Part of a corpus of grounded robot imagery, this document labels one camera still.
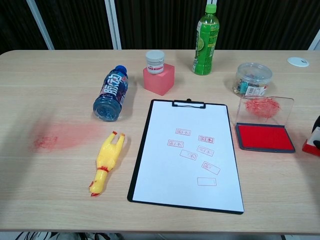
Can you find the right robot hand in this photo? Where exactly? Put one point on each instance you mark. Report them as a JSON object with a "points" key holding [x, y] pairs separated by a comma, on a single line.
{"points": [[315, 122]]}

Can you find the white rectangular stamp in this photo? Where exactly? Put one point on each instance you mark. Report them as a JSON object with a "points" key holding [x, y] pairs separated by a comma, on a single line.
{"points": [[308, 150]]}

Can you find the red ink pad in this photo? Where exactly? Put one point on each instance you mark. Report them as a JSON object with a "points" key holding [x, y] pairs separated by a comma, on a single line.
{"points": [[265, 137]]}

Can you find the white round grommet cap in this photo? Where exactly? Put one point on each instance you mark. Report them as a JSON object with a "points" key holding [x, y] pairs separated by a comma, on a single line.
{"points": [[297, 61]]}

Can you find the clear plastic jar of clips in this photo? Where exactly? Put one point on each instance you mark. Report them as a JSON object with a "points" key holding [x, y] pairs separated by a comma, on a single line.
{"points": [[252, 77]]}

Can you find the green tea bottle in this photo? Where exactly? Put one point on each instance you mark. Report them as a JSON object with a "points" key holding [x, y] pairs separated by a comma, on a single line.
{"points": [[206, 45]]}

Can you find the pink foam cube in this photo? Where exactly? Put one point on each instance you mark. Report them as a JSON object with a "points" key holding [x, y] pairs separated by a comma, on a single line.
{"points": [[160, 82]]}

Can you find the small white jar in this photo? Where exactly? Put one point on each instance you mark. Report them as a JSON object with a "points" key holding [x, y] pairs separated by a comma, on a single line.
{"points": [[155, 61]]}

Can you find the black clipboard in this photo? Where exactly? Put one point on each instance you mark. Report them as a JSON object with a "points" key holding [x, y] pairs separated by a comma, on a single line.
{"points": [[137, 160]]}

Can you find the blue drink bottle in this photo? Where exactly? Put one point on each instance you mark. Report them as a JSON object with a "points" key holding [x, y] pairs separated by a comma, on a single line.
{"points": [[112, 90]]}

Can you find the yellow rubber chicken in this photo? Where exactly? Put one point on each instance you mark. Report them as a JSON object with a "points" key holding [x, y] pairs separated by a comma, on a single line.
{"points": [[107, 157]]}

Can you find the white divider frame post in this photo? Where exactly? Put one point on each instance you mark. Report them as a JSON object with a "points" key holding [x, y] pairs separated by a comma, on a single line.
{"points": [[41, 25], [212, 2], [315, 42], [113, 25]]}

